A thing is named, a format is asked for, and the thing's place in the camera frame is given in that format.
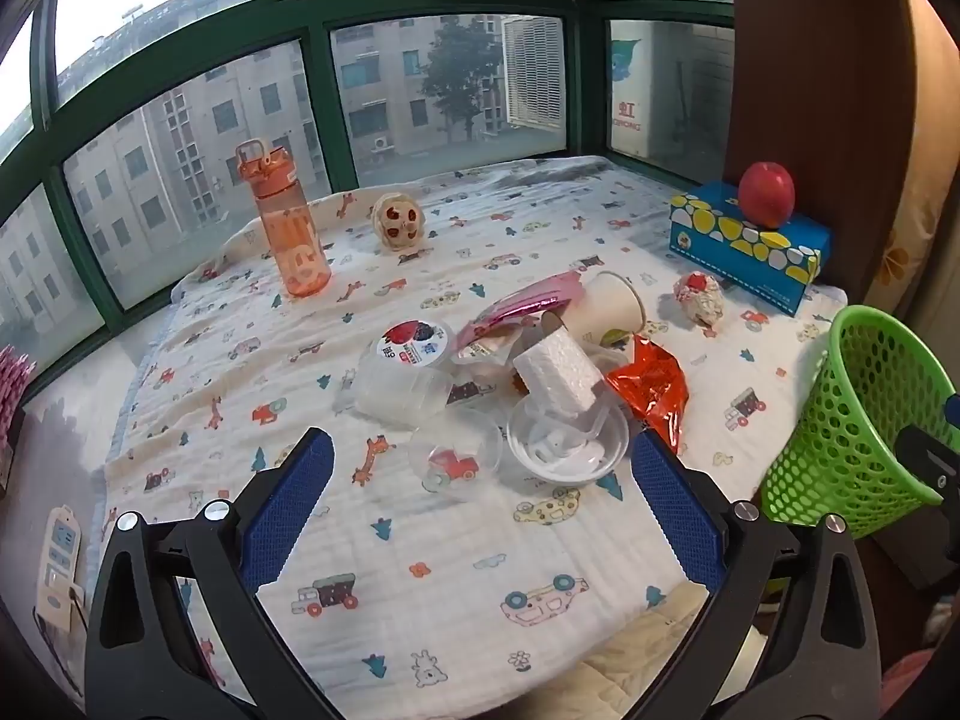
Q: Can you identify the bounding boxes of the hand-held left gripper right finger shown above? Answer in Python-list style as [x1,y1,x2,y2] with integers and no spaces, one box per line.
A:
[622,429,882,720]

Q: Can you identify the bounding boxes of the clear plastic dome cup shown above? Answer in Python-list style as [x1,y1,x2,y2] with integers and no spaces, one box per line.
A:
[409,420,503,492]

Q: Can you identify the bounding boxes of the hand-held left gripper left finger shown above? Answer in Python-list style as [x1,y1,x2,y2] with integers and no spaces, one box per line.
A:
[85,426,353,720]

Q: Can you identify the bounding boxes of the white foam block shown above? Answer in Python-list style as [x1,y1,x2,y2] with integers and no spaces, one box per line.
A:
[512,330,603,421]

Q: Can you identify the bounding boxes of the pink patterned cloth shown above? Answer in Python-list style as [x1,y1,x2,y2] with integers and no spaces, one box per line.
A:
[0,345,35,451]

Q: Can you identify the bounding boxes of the paper ball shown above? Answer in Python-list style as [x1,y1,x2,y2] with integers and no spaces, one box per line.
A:
[673,272,725,327]

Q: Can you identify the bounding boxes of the beige floral curtain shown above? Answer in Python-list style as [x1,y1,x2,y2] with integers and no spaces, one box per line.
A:
[862,0,960,316]

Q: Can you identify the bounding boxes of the red apple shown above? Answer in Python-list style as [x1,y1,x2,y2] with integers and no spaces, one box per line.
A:
[738,161,796,228]

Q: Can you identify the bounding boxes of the brown wooden cabinet panel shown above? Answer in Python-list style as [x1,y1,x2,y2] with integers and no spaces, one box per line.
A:
[724,0,923,308]

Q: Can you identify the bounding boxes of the white paper cup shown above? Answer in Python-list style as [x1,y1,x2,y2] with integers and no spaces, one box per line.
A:
[577,271,647,348]

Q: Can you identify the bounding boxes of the white louvred vent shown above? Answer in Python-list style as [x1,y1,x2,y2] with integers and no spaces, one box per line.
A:
[501,13,565,130]

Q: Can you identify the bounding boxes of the blue patterned tissue box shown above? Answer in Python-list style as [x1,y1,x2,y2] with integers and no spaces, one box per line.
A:
[669,181,832,317]

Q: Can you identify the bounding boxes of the pink foil wrapper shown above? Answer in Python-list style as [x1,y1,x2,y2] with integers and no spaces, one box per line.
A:
[457,274,586,346]

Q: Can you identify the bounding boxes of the white power strip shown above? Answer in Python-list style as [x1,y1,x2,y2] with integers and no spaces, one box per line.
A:
[36,506,82,627]

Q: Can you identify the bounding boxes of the printed cartoon blanket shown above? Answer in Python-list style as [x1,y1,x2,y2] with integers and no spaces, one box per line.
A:
[101,156,848,720]

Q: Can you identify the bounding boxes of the beige quilt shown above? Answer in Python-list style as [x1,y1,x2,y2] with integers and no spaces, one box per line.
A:
[577,585,766,720]

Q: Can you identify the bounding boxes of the white outdoor air conditioner unit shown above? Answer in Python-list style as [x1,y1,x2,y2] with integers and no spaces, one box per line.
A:
[609,19,734,160]

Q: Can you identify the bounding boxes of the green plastic basket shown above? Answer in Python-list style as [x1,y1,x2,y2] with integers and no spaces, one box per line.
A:
[759,305,960,545]

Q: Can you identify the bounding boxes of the red foil wrapper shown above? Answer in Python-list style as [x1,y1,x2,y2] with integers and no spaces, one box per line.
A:
[606,335,689,455]

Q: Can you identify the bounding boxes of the beige round toy red spots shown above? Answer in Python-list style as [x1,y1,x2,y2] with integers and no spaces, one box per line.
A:
[373,192,426,251]

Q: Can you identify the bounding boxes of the orange water bottle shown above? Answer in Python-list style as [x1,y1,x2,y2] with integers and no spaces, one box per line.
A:
[235,137,332,298]

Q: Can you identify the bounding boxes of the clear plastic tray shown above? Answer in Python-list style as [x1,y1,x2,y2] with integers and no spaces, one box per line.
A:
[450,334,526,410]

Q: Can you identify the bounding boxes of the jelly cup with printed lid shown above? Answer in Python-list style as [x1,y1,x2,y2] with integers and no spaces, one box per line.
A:
[358,319,455,421]

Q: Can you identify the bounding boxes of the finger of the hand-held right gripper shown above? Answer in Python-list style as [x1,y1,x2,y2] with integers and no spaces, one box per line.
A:
[895,390,960,505]

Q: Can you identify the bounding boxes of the green window frame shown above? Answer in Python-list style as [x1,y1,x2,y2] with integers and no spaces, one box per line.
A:
[0,0,736,406]

